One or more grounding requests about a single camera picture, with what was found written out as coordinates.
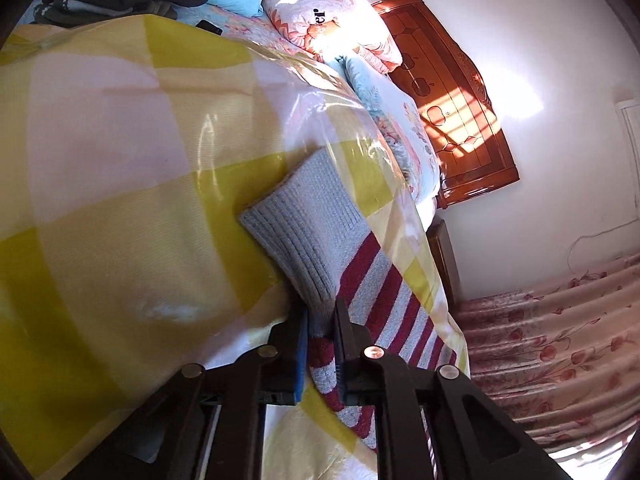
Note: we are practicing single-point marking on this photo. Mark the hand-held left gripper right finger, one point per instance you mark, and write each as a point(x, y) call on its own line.
point(341, 355)

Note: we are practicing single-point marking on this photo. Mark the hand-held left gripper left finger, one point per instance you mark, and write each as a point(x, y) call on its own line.
point(301, 355)

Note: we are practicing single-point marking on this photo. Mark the grey red striped sock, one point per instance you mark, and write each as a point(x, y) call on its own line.
point(320, 240)

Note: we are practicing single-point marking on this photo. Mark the wooden nightstand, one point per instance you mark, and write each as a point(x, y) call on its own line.
point(445, 260)

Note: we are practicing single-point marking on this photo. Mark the pink floral curtain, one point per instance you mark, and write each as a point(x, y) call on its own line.
point(550, 345)

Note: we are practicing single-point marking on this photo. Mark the blue floral pillow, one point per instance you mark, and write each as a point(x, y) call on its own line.
point(395, 125)

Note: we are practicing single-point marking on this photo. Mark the yellow checked bed sheet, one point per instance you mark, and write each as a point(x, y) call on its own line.
point(130, 185)

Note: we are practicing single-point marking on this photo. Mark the wooden headboard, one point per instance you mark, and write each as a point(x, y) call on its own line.
point(450, 95)

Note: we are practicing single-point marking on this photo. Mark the pink floral pillow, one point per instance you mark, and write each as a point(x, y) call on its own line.
point(325, 15)

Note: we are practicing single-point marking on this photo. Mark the small black object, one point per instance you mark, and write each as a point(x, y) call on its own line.
point(209, 26)

